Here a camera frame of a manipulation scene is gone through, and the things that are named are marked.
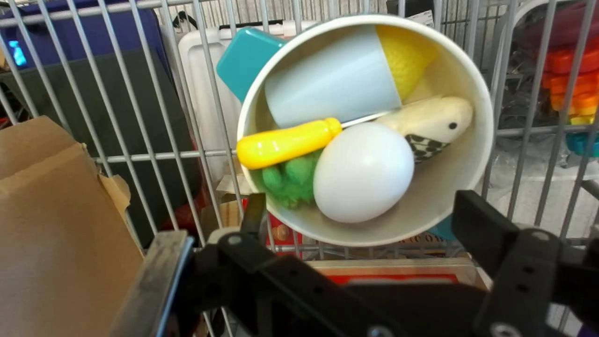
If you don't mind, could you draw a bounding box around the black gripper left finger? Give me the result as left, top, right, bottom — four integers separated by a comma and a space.
218, 193, 327, 296

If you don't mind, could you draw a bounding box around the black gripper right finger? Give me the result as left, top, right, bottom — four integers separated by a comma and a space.
452, 189, 599, 337

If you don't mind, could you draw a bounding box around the green plush toy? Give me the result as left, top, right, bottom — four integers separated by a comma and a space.
252, 152, 325, 212

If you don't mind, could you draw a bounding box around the yellow toy screwdriver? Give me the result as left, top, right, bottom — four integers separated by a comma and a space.
235, 111, 394, 173

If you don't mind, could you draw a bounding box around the wooden box with red drawer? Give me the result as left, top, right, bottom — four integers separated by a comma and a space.
306, 255, 493, 292

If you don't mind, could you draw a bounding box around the white striped plush toy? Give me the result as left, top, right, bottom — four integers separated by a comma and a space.
381, 94, 478, 165

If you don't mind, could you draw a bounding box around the light blue plastic cup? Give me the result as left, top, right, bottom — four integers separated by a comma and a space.
265, 25, 405, 131

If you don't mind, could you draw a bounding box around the rainbow stacking toy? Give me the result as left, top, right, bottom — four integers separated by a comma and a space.
542, 2, 599, 130

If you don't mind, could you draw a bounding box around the cardboard box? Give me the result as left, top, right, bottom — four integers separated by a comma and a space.
0, 115, 149, 337

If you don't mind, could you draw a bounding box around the yellow plastic toy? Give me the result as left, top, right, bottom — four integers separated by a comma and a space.
375, 25, 441, 103

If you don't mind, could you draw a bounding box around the dark blue bucket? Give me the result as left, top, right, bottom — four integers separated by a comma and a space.
0, 0, 184, 210

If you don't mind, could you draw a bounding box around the white bowl with teal handles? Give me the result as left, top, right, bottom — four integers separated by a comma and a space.
216, 13, 499, 251

